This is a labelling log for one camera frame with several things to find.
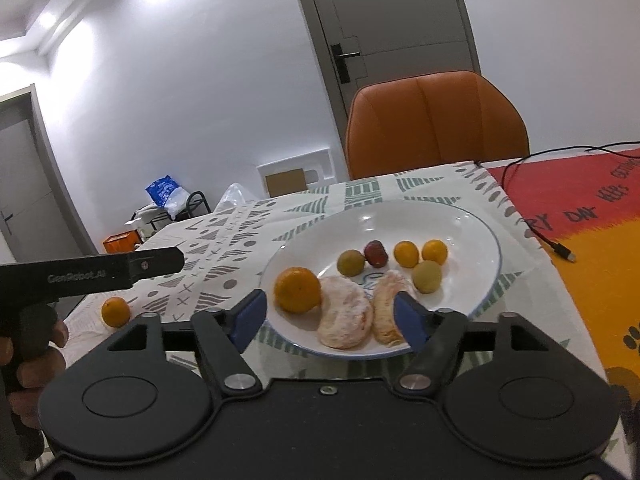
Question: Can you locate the red and orange mat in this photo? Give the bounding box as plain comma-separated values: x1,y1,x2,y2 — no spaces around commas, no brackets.
487,147,640,480

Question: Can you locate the grey door with lock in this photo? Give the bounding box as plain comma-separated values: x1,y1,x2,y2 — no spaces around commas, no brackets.
286,0,482,123

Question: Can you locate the kumquat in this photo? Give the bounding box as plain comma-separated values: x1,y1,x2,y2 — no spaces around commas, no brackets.
422,238,449,266
393,240,420,268

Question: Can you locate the white foam frame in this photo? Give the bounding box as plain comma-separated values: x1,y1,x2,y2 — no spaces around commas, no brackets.
257,147,335,198

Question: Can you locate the orange paper bag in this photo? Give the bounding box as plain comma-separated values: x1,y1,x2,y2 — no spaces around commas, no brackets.
102,230,141,254

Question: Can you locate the orange leather chair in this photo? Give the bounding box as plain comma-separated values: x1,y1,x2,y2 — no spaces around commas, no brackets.
345,71,531,181

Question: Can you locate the white plate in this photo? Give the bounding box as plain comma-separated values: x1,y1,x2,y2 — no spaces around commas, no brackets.
258,199,502,359

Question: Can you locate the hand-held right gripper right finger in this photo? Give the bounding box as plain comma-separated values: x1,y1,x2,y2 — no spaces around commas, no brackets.
392,292,556,394

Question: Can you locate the dark red jujube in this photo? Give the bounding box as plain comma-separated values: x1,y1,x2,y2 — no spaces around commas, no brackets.
364,240,388,268

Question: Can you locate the person's left hand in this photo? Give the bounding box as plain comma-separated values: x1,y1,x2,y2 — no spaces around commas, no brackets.
0,317,69,411

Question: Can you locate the orange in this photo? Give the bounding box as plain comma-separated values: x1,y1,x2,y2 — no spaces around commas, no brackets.
273,266,322,315
101,296,132,329

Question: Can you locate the blue plastic bag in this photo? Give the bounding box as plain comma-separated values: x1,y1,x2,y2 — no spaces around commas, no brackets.
145,175,190,221

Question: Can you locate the peeled pomelo piece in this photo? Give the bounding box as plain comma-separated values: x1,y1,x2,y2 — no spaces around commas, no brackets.
316,275,374,350
373,269,416,347

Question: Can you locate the white plastic bag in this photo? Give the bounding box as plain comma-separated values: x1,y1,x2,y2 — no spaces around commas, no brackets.
217,183,251,211

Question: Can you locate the black metal rack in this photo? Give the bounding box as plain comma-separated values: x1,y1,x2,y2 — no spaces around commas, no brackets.
131,191,211,233

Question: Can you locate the black door lock handle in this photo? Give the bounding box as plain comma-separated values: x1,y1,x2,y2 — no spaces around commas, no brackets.
330,44,361,84

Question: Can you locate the brown cardboard sheet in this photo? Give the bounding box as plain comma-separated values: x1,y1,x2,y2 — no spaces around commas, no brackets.
265,170,307,197

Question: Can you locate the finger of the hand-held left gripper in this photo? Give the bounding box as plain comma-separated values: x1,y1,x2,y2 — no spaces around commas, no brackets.
126,246,185,282

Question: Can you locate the black cable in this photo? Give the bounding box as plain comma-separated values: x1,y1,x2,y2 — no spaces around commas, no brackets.
500,142,640,263

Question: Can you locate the patterned tablecloth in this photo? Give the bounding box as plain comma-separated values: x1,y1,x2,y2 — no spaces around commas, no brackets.
60,160,631,466

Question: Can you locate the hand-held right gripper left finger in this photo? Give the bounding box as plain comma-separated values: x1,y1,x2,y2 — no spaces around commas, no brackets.
100,288,268,394

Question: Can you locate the small yellow-green fruit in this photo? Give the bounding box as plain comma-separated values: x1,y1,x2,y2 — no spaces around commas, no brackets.
337,249,365,277
411,260,443,294

